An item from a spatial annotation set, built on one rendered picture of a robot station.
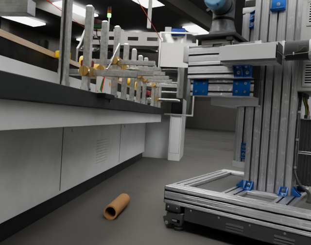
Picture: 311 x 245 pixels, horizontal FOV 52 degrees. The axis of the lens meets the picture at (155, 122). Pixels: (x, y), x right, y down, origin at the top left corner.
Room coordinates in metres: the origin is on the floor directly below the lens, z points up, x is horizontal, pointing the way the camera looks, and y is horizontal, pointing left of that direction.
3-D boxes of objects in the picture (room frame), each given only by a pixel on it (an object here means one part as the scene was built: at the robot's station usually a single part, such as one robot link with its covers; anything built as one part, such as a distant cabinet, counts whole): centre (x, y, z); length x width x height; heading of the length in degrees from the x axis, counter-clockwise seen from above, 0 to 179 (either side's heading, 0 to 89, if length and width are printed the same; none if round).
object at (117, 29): (2.15, 0.29, 0.94); 0.03 x 0.03 x 0.48; 81
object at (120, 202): (1.93, 0.20, 0.04); 0.30 x 0.08 x 0.08; 171
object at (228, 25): (1.74, -0.33, 1.09); 0.15 x 0.15 x 0.10
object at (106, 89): (1.87, 0.31, 0.75); 0.26 x 0.01 x 0.10; 171
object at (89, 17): (1.66, 0.37, 0.90); 0.03 x 0.03 x 0.48; 81
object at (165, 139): (4.84, 0.40, 0.95); 1.65 x 0.70 x 1.90; 81
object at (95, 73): (1.69, 0.32, 0.80); 0.43 x 0.03 x 0.04; 81
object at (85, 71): (1.68, 0.37, 0.80); 0.13 x 0.06 x 0.05; 171
